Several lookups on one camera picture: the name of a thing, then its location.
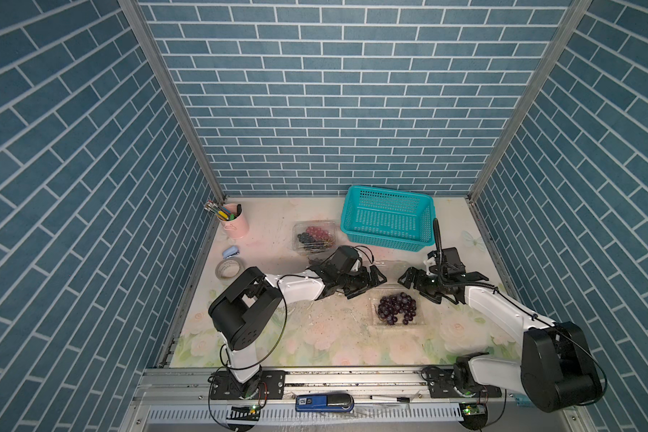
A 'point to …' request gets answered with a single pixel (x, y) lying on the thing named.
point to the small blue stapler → (230, 251)
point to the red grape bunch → (319, 233)
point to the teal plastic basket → (389, 218)
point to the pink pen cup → (233, 220)
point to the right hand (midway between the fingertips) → (410, 285)
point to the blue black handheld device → (325, 402)
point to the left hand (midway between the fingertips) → (384, 288)
